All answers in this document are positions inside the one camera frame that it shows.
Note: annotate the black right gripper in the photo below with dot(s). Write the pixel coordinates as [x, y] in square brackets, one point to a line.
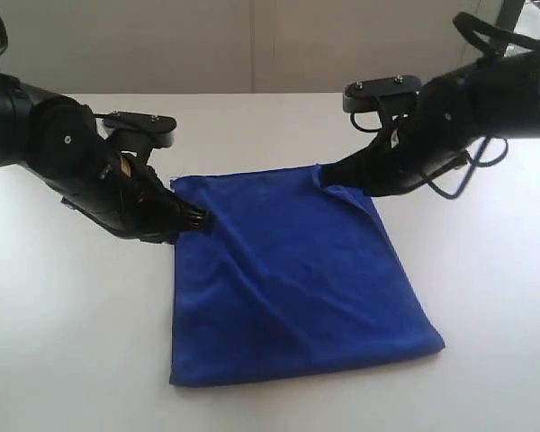
[441, 126]

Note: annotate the blue microfibre cloth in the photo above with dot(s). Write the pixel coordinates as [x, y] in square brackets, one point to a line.
[291, 279]

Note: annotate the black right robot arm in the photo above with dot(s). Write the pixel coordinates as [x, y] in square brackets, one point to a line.
[504, 93]

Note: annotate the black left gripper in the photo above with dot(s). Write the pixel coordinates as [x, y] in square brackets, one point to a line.
[104, 174]

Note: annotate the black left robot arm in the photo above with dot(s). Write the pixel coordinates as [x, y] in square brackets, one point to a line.
[15, 104]

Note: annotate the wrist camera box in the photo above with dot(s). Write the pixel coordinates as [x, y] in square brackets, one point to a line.
[395, 94]
[158, 128]

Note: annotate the dark window frame post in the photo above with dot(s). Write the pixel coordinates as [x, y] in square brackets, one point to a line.
[507, 20]

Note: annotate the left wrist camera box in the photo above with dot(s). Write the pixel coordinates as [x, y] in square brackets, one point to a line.
[158, 128]

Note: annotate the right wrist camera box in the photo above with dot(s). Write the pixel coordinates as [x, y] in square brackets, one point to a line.
[395, 94]

